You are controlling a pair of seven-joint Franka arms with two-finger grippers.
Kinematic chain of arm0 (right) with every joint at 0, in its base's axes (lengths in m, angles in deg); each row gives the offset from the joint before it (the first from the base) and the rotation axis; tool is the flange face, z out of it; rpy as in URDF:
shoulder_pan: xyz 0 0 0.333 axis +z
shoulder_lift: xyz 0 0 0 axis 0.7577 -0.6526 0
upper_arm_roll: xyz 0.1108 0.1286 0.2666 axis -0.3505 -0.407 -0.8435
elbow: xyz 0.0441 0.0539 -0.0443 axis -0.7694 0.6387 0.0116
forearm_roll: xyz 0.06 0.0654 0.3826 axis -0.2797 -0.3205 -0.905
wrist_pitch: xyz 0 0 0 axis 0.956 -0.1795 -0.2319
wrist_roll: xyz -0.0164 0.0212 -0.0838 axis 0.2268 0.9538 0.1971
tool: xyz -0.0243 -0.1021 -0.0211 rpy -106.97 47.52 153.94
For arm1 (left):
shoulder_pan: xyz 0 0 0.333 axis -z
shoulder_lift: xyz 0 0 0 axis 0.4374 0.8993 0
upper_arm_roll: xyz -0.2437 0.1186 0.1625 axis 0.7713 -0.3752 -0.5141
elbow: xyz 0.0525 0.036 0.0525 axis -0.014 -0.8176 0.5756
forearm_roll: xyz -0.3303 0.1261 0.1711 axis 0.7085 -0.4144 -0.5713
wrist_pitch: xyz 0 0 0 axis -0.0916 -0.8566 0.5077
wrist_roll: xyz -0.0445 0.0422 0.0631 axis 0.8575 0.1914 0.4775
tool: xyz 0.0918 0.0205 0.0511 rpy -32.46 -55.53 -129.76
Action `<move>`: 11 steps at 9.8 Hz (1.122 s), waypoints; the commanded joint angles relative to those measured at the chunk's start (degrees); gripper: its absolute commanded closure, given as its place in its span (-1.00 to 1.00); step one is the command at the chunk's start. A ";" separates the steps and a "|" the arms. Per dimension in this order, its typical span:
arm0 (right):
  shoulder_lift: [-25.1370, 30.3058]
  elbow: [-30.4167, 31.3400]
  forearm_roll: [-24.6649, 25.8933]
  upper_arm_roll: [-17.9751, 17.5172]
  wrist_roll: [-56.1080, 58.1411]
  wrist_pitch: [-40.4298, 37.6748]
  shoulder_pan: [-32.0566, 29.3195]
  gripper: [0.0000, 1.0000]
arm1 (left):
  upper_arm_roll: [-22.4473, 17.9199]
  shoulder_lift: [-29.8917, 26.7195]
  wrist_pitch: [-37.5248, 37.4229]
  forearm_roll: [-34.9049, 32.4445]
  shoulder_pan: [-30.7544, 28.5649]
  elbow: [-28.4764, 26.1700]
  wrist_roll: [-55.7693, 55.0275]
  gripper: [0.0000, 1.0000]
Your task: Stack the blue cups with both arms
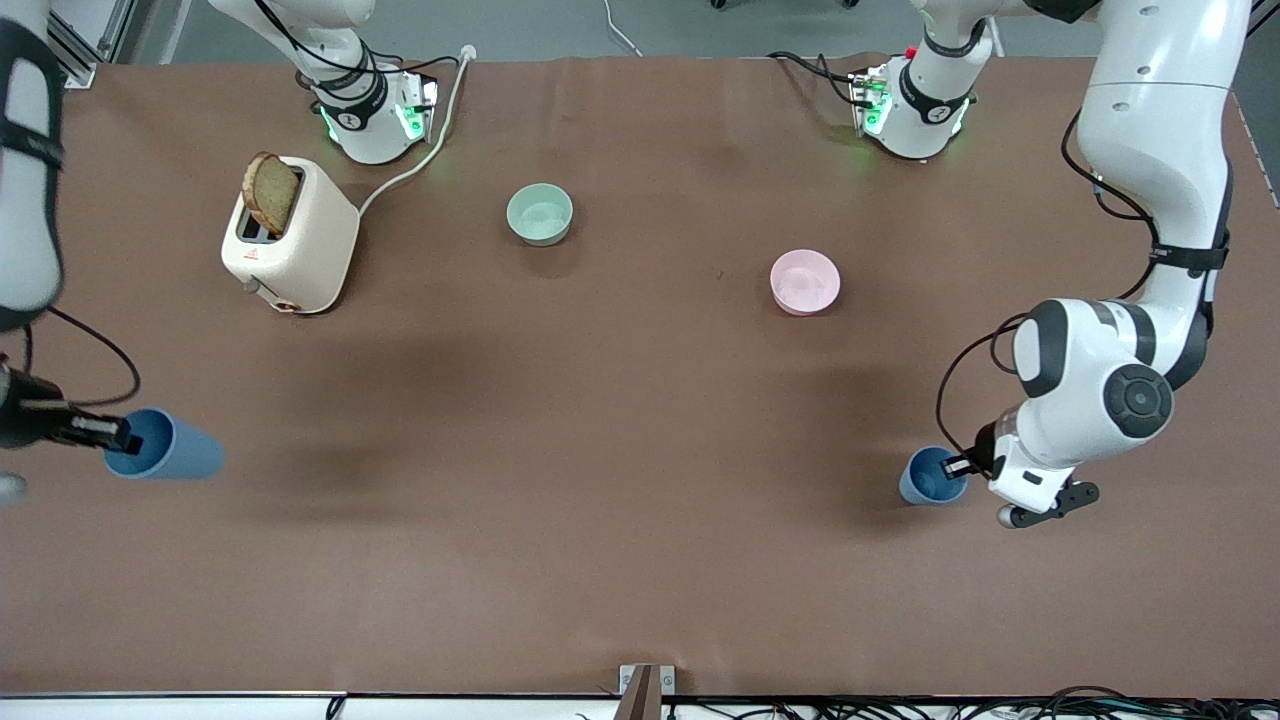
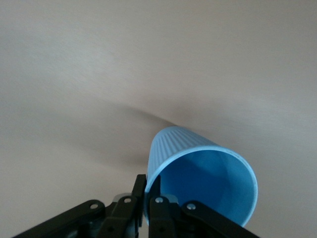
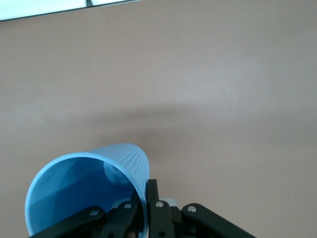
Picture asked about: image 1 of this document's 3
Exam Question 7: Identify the black left base cable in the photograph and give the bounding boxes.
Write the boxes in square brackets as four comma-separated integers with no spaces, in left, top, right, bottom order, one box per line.
[767,50,863,106]

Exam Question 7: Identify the cream white toaster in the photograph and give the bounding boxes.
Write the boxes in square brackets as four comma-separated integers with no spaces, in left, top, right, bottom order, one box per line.
[221,156,361,315]

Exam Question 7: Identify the grey metal mounting bracket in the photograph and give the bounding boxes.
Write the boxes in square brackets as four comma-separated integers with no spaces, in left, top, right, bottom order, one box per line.
[619,664,676,720]

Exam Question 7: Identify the white table edge rail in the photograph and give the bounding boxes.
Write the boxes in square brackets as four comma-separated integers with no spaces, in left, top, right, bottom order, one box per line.
[0,691,621,720]

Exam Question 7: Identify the white floor cable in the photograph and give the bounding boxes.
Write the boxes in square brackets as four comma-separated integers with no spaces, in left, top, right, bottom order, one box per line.
[602,0,644,58]

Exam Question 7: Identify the blue ribbed plastic cup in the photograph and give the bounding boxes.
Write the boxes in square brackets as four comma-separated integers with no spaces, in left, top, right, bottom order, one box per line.
[898,446,971,506]
[104,407,224,481]

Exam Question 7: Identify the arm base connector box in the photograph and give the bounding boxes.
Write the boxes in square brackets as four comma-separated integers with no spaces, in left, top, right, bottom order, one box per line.
[849,65,893,137]
[395,75,442,143]

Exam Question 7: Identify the white toaster power cable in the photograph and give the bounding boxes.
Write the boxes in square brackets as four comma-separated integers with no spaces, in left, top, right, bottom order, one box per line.
[357,44,477,216]

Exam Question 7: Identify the mint green bowl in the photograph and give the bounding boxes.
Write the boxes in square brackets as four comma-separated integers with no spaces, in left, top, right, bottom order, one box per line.
[506,183,575,247]

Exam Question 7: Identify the aluminium frame profile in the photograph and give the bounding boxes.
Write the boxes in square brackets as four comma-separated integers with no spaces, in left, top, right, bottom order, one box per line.
[45,0,153,91]

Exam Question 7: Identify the pale pink bowl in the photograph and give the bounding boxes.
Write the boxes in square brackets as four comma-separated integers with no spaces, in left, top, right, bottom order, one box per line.
[770,249,841,316]

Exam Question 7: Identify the brown bread slice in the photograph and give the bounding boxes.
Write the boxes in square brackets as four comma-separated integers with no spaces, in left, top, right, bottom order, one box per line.
[243,151,302,237]

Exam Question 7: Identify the black right base cables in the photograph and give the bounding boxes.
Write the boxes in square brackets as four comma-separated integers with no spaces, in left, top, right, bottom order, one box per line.
[255,0,463,116]

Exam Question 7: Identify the brown table cover sheet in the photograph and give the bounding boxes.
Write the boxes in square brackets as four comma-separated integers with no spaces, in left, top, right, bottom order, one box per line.
[0,55,1280,698]

